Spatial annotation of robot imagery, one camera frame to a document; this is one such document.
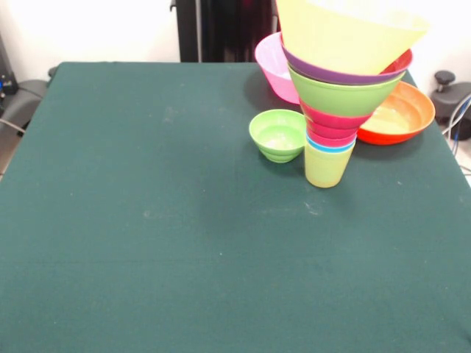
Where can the small red bowl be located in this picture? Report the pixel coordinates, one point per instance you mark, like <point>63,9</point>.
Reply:
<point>329,123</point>

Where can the blue cup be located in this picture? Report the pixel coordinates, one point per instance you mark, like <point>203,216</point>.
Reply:
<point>314,144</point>

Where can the large orange bowl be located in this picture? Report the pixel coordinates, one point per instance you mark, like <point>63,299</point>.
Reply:
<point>346,36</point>

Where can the red-orange bowl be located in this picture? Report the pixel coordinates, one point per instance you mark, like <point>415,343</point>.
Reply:
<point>401,117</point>

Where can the red cup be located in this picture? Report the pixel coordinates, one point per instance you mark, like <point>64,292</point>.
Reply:
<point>329,139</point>

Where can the black equipment with knob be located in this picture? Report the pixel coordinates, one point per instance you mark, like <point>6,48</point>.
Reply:
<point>454,101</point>

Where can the purple bowl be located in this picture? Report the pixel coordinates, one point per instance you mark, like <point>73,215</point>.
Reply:
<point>320,71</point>

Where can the black table clamp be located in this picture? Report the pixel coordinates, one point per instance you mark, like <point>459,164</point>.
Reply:
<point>53,71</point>

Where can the pink bowl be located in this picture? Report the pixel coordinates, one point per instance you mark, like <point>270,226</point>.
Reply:
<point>274,70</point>

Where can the small green bowl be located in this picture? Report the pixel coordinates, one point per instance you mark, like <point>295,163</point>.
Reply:
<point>277,136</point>

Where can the black electronics box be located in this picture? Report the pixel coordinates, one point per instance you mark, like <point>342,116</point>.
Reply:
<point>6,81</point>

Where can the yellow cup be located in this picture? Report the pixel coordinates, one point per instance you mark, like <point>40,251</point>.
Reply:
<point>325,169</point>

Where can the dark green tablecloth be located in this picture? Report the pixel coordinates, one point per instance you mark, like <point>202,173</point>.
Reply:
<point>110,287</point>

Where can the large green bowl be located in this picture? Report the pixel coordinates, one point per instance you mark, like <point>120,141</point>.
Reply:
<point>338,101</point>

